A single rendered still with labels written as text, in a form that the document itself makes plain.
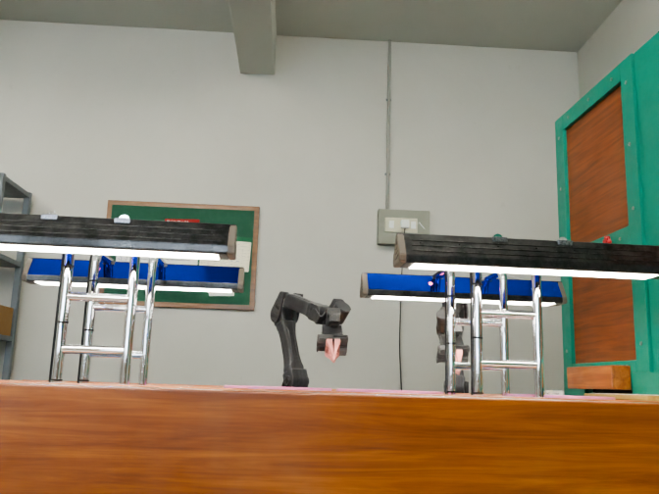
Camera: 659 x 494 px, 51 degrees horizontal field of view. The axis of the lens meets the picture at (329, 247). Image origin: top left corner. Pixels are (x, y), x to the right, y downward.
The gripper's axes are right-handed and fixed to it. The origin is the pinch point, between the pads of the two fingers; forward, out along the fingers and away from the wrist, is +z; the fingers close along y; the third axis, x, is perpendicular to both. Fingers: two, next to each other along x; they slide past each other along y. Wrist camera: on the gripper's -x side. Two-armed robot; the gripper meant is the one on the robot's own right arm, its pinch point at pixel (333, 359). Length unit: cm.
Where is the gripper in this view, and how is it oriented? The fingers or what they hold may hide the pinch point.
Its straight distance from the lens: 223.0
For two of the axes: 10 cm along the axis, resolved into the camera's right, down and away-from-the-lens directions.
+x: -0.8, 8.8, 4.7
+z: 0.5, 4.8, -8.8
